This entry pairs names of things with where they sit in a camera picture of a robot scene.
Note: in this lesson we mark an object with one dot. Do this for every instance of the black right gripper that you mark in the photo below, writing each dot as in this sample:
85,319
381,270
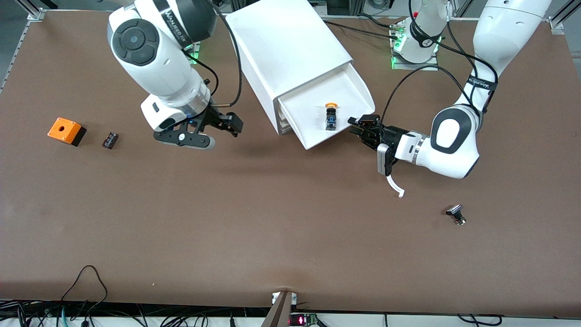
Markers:
213,118

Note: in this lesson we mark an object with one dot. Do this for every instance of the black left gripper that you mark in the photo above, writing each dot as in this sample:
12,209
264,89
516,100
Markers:
391,136

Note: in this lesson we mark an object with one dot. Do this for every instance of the orange capped blue button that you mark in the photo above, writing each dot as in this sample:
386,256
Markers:
331,117

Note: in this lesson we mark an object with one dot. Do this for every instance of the white plastic drawer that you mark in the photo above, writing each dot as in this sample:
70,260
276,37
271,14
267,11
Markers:
286,121
308,118
288,131

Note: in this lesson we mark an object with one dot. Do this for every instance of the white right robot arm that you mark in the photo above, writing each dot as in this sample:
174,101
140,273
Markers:
154,59

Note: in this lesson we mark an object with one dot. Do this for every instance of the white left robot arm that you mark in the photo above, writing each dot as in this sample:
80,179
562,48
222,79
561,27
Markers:
454,145

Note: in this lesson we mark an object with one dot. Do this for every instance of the white drawer cabinet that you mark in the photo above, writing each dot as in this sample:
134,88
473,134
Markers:
281,41

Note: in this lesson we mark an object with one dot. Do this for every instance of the small black terminal block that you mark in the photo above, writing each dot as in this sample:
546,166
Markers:
110,140

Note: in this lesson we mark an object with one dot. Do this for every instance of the metal T-nut bolt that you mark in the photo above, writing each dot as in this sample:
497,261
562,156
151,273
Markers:
455,211

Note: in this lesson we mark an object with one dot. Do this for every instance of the orange box with black base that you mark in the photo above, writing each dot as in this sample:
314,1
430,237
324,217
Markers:
63,129

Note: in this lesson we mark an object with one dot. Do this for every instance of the brown angled bar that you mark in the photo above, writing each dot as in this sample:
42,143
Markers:
278,313

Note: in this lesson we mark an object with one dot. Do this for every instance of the device with red display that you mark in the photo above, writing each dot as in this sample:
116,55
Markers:
302,320

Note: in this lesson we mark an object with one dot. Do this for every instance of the white semicircular bracket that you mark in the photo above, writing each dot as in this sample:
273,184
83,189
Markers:
391,185

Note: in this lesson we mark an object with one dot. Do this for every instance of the small metal bracket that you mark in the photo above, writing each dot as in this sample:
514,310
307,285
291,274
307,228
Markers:
293,299

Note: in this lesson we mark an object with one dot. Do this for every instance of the aluminium frame profile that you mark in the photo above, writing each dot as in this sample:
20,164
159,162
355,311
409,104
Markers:
557,23
34,11

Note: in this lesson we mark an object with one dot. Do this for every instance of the grey table edge rail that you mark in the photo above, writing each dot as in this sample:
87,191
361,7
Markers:
13,56

